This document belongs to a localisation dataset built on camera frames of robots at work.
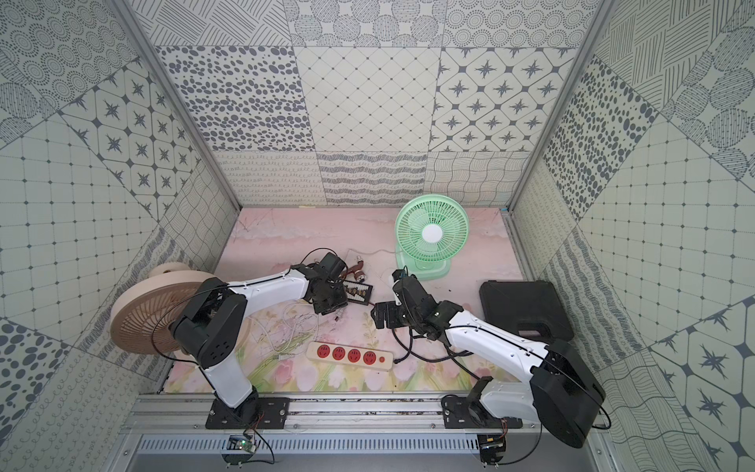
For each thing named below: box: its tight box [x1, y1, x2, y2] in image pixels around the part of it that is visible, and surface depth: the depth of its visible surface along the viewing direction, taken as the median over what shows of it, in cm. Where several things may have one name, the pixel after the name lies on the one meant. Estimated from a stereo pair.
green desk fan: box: [395, 193, 470, 282], surface depth 85 cm
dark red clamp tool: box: [345, 259, 366, 283], surface depth 100 cm
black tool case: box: [479, 280, 575, 346], surface depth 92 cm
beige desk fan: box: [110, 262, 212, 354], surface depth 63 cm
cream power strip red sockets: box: [305, 342, 395, 372], surface depth 83 cm
